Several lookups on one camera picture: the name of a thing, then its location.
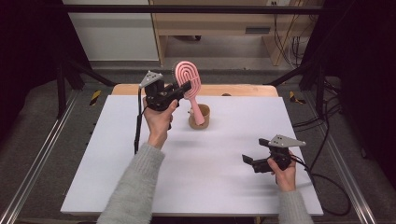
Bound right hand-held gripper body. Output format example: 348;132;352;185
252;133;307;174

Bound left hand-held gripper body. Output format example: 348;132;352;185
138;70;185;112

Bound pink hairbrush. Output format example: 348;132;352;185
172;60;206;127

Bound tan round cup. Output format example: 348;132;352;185
188;104;211;131

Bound person's right hand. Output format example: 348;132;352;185
266;151;298;193

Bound person's left hand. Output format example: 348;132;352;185
142;96;179;150

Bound white table board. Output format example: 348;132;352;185
60;94;324;217

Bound yellow black floor tape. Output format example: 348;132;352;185
289;91;307;105
89;90;103;106

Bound wooden table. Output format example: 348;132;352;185
111;83;279;97

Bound light wooden desk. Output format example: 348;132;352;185
148;0;325;67

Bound white cabinet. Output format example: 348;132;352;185
62;0;160;63

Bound black curtain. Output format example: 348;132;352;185
0;0;92;146
301;0;396;183

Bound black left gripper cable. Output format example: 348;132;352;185
134;87;148;156

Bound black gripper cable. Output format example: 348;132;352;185
134;87;148;156
290;153;352;217

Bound black floor cables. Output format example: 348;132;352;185
291;77;344;171

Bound aluminium floor rail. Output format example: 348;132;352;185
0;89;81;224
302;92;378;224

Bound black metal frame stand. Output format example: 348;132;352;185
55;58;118;119
265;60;329;119

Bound black horizontal frame bar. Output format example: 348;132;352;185
62;4;335;15

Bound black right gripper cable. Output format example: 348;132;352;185
290;153;352;217

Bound hanging black cable bundle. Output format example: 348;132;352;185
270;1;313;68

